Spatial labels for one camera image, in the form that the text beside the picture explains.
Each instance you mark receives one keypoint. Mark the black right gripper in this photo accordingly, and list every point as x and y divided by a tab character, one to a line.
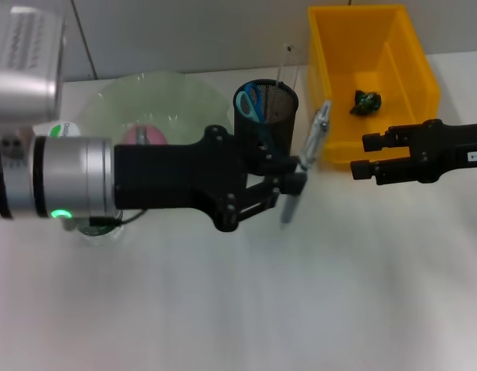
454	147

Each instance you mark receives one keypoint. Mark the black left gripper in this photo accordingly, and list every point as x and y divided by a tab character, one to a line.
164	174

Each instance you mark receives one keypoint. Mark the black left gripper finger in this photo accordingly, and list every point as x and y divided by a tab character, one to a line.
294	182

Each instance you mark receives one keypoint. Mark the grey transparent pen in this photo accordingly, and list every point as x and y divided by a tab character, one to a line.
317	131

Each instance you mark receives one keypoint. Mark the green plastic wrapper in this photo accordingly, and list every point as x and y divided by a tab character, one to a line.
365	102

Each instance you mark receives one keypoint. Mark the blue scissors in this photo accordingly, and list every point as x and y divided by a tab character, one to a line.
246	102

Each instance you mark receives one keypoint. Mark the clear plastic ruler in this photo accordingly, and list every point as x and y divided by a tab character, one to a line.
288	65

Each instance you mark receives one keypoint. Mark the pink toy peach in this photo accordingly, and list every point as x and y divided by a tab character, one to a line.
157	137

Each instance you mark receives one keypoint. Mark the clear green-label water bottle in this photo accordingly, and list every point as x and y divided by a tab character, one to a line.
62	130

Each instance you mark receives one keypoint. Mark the black mesh pen holder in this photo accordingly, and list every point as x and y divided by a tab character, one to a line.
277	108

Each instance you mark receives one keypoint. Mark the green wavy glass fruit bowl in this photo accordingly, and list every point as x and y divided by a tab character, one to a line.
164	100

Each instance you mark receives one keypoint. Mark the yellow plastic bin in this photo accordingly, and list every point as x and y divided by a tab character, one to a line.
373	135

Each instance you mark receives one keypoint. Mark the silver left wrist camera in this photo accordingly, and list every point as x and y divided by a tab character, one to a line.
21	77

